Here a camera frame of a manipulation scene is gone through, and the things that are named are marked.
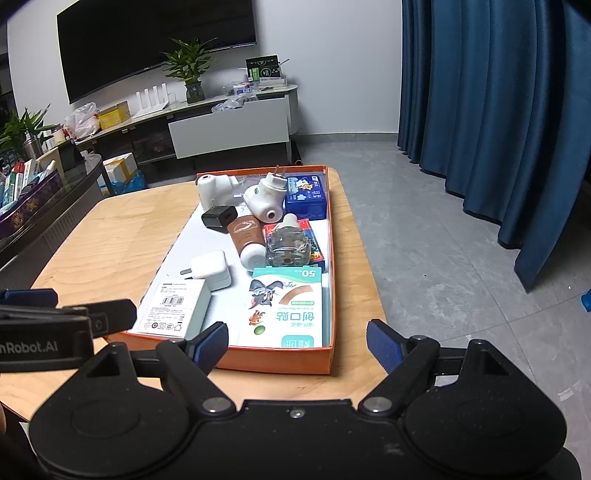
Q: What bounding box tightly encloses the white product box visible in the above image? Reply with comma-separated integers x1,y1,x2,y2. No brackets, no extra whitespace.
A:
127,276,211,340

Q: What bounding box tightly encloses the white usb charger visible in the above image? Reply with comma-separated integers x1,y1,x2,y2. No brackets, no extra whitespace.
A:
179,250,231,292

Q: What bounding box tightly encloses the green bandage box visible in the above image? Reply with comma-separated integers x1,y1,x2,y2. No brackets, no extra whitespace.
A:
228,266,324,349

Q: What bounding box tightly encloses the black power adapter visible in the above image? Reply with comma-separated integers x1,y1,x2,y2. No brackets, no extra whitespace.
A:
201,206,238,233

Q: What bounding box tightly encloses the clear liquid refill bottle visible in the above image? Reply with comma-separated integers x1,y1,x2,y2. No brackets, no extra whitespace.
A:
264,213,311,267

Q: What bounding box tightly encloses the white mosquito repellent heater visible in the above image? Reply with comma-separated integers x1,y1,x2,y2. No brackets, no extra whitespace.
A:
242,172,287,224

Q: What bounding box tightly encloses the black glass side table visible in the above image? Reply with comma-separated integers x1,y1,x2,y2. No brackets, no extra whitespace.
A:
1,161,112,289

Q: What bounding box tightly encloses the purple storage basket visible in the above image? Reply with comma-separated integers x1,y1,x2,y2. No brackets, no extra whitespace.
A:
1,171,62,239

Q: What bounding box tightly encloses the orange shallow tray box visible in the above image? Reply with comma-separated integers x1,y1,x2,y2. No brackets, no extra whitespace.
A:
107,165,335,374

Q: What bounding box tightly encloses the brown cosmetic tube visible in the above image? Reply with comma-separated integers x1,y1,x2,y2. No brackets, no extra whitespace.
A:
228,215,266,271

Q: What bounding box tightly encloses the blue plastic bag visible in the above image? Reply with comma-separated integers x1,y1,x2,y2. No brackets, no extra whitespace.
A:
97,171,146,196

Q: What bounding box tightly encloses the white plug-in device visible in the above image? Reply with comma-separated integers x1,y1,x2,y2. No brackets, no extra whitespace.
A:
197,174,240,211

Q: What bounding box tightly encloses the left potted plant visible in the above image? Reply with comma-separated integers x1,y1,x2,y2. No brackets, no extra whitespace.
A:
1,104,58,159

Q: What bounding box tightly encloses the blue card box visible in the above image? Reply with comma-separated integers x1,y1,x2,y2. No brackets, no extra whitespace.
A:
284,175,328,221

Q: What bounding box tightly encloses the plastic bag on cabinet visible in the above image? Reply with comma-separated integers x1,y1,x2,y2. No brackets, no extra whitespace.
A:
63,102,100,140

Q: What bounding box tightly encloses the yellow box on cabinet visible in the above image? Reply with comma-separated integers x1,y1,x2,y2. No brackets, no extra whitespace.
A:
97,101,131,130

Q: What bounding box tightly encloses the blue plastic stool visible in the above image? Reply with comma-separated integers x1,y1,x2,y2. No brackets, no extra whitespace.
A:
581,289,591,313

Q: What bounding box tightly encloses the white wifi router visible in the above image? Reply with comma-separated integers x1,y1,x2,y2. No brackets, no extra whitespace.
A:
133,83,169,119

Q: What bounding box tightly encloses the white tv cabinet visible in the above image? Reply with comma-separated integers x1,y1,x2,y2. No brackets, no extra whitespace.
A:
77,85,298,166

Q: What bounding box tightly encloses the blue curtain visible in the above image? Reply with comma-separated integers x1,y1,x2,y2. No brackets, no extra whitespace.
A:
398,1,590,289

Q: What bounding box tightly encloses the potted green plant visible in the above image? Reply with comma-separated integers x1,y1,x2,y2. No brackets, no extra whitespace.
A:
163,38,212,104

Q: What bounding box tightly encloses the black green display box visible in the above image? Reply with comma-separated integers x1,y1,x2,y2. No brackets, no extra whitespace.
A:
245,55,283,82

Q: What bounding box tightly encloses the black wall television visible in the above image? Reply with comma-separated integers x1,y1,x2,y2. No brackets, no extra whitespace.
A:
56,0,256,103

